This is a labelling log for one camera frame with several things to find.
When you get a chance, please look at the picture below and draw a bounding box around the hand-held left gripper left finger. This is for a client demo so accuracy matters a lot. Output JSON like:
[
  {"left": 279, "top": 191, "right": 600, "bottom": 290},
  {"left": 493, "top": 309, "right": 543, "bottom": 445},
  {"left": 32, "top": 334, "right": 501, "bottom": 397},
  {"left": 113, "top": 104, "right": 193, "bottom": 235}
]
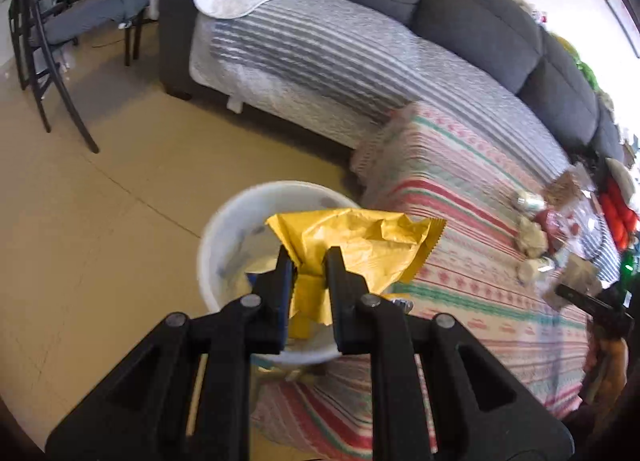
[{"left": 45, "top": 245, "right": 296, "bottom": 461}]

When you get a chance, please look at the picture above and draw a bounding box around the wall picture frame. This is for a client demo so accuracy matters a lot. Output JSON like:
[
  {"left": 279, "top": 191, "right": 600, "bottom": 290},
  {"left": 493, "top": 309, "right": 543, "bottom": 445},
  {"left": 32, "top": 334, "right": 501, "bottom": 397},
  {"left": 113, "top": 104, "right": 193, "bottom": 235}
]
[{"left": 604, "top": 0, "right": 640, "bottom": 59}]

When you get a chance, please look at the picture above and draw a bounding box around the grey striped quilt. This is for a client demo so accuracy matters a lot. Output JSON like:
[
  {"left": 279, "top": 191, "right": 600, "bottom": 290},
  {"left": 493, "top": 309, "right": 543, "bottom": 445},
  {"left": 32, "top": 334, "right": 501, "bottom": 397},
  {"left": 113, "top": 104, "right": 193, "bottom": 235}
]
[{"left": 142, "top": 0, "right": 621, "bottom": 264}]

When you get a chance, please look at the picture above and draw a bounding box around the red orange cloth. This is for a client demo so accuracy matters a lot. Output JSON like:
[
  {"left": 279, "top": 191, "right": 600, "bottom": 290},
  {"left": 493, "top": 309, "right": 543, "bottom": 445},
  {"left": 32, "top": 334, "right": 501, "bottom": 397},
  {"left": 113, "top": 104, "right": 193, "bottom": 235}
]
[{"left": 599, "top": 178, "right": 640, "bottom": 248}]

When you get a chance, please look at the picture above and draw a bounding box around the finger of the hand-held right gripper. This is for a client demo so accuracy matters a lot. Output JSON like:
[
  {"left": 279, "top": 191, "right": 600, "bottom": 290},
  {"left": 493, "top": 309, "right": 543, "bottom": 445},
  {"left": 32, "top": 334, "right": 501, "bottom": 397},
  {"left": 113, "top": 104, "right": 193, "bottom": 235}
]
[{"left": 555, "top": 283, "right": 623, "bottom": 327}]

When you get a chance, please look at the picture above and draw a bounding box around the yellow snack wrapper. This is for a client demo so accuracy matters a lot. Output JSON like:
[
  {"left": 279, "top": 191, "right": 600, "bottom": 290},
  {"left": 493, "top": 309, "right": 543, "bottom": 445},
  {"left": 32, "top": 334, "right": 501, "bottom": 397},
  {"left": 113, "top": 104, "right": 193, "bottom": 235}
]
[{"left": 265, "top": 208, "right": 447, "bottom": 339}]

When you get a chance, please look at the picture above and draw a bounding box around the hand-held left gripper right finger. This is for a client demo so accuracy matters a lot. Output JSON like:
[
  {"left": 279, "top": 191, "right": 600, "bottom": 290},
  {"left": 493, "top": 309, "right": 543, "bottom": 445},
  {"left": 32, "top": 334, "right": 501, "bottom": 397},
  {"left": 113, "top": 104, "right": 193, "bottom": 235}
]
[{"left": 324, "top": 245, "right": 576, "bottom": 461}]

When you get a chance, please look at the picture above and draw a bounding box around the red snack packet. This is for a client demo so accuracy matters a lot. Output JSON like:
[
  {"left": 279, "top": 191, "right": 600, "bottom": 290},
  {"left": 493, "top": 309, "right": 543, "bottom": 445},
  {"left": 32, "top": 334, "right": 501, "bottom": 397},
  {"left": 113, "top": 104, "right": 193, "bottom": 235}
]
[{"left": 534, "top": 210, "right": 582, "bottom": 248}]

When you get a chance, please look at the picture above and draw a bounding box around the white plastic bucket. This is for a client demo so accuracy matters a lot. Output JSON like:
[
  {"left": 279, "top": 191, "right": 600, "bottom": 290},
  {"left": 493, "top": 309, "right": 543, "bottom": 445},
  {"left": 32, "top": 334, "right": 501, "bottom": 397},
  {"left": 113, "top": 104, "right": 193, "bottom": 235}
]
[{"left": 196, "top": 181, "right": 366, "bottom": 367}]

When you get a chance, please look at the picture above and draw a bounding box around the black chair grey cushion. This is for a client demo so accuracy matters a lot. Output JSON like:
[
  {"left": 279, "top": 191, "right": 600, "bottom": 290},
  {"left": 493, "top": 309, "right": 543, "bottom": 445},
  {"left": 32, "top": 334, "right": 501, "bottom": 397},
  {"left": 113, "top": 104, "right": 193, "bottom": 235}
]
[{"left": 7, "top": 0, "right": 178, "bottom": 154}]

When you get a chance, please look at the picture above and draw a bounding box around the grey sofa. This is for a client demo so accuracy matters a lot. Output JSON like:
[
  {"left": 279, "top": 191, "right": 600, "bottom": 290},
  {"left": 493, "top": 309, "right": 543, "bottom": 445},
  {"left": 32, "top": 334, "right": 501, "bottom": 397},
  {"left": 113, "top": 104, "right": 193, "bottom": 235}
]
[{"left": 159, "top": 0, "right": 626, "bottom": 162}]

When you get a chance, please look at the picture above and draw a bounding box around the green cloth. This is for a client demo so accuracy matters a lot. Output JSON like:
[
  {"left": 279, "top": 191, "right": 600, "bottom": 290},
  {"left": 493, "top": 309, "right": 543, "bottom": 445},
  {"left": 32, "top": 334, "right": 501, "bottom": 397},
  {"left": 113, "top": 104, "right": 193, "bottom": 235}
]
[{"left": 569, "top": 38, "right": 602, "bottom": 89}]

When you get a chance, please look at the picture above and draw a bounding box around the brown snack packet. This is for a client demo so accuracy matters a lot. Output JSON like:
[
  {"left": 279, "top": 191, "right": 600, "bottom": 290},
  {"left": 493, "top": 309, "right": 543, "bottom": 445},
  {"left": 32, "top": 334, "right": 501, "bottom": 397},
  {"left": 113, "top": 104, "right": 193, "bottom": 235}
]
[{"left": 544, "top": 165, "right": 593, "bottom": 208}]

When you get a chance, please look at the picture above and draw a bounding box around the red green patterned blanket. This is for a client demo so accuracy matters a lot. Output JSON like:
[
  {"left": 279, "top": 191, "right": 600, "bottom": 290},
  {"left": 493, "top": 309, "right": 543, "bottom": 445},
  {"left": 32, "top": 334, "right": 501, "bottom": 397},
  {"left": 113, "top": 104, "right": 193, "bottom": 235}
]
[{"left": 250, "top": 101, "right": 601, "bottom": 447}]

